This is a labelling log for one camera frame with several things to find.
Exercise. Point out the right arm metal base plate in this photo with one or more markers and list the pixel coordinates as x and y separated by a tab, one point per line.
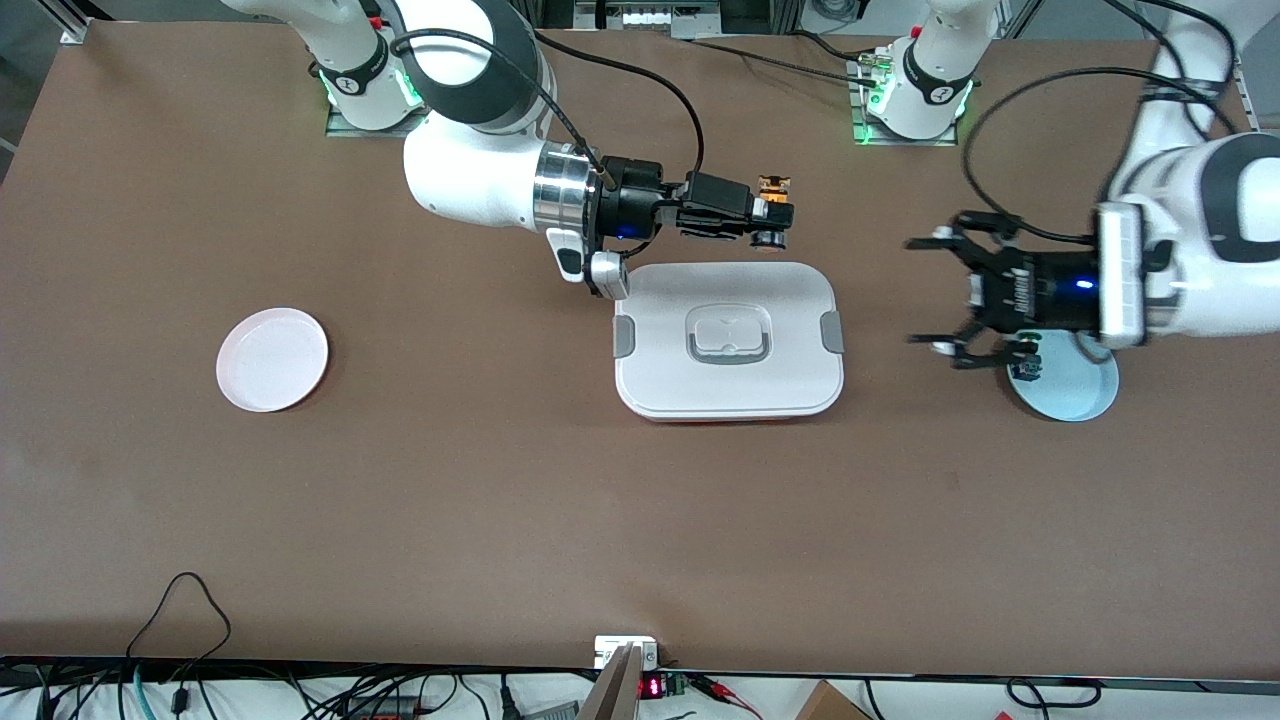
345	128

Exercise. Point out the aluminium frame structure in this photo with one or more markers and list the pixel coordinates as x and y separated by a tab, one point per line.
600	15

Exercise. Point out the orange push-button switch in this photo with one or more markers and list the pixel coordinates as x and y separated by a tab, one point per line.
773	186

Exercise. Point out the black power strip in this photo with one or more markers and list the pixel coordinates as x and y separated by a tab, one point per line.
385	710

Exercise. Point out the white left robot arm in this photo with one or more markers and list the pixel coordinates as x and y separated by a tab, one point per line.
1190	300

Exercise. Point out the white lidded lunch box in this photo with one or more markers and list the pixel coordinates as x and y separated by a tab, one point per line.
728	385

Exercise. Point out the aluminium perforated rail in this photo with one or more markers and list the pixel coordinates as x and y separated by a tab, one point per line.
1245	90

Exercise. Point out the brown cardboard box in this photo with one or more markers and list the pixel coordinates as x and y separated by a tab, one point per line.
830	705

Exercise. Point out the small white box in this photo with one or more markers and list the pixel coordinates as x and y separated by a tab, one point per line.
615	650

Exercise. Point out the light blue round plate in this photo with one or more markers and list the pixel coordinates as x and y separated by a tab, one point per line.
1070	390

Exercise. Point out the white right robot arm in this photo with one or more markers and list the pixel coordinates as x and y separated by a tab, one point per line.
470	180

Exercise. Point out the pink round plate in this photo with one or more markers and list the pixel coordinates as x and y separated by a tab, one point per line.
272	360

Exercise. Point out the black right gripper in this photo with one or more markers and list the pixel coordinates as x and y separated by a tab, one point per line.
630	205

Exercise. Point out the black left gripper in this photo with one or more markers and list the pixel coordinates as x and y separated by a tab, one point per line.
1045	290

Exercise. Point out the red digit display module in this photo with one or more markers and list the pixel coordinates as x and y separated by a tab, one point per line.
651	687

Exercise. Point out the red clip leads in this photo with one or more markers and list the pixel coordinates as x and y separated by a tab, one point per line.
720	688

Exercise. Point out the grey aluminium post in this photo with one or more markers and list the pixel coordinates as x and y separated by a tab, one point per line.
612	695

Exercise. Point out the green push-button switch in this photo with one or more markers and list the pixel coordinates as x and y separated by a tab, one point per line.
1028	372

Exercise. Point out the aluminium corner bracket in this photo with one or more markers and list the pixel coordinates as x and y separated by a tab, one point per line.
68	25

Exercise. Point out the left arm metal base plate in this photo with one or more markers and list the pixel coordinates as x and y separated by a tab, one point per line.
905	142

